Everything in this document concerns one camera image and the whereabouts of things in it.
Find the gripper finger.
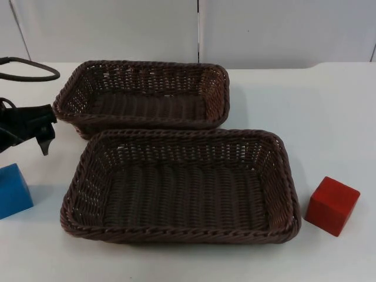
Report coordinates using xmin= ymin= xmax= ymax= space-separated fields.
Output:
xmin=38 ymin=103 xmax=58 ymax=125
xmin=40 ymin=124 xmax=56 ymax=156

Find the dark brown wicker basket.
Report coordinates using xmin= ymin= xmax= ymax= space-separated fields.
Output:
xmin=52 ymin=59 xmax=230 ymax=140
xmin=59 ymin=128 xmax=303 ymax=245

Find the red cube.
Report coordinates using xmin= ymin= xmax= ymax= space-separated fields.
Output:
xmin=304 ymin=176 xmax=361 ymax=237

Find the blue cube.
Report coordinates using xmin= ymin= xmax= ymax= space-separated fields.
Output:
xmin=0 ymin=163 xmax=34 ymax=220

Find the black cable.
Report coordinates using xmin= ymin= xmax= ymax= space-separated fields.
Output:
xmin=0 ymin=56 xmax=58 ymax=82

